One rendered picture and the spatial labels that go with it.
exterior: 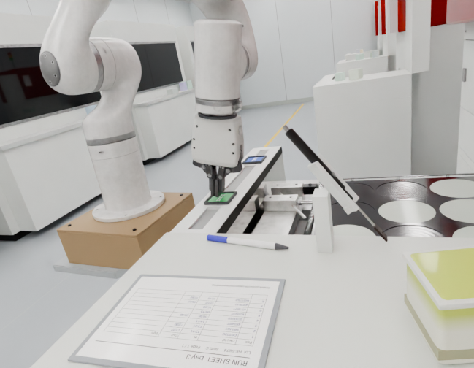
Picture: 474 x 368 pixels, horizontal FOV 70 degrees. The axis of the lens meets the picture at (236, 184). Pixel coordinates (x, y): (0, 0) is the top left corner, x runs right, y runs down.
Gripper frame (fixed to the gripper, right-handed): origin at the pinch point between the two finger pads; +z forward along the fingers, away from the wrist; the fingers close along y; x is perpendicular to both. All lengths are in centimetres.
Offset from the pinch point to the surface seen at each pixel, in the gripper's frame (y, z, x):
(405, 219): -37.2, 1.5, -2.6
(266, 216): -9.5, 9.4, -7.6
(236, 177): 0.5, 3.6, -14.2
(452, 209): -45.3, -0.2, -6.5
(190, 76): 286, 50, -565
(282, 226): -14.1, 8.4, -2.8
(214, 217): -2.9, 2.6, 8.5
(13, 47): 287, -12, -196
